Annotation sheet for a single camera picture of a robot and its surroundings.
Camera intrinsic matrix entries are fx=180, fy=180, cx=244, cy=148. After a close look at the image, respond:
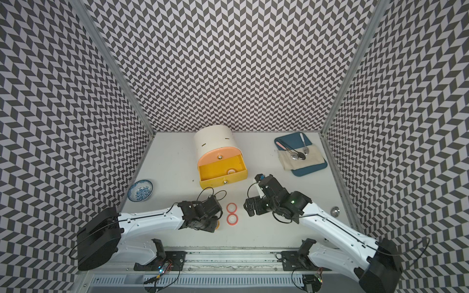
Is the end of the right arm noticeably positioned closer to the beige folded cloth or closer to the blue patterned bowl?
the beige folded cloth

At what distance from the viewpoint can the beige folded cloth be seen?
3.37 ft

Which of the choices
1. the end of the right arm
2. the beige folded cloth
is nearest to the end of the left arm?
the end of the right arm

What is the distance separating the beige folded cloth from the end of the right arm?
0.41 meters

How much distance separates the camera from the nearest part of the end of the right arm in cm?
53

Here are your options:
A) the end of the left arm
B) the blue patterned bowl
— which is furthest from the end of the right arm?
the blue patterned bowl
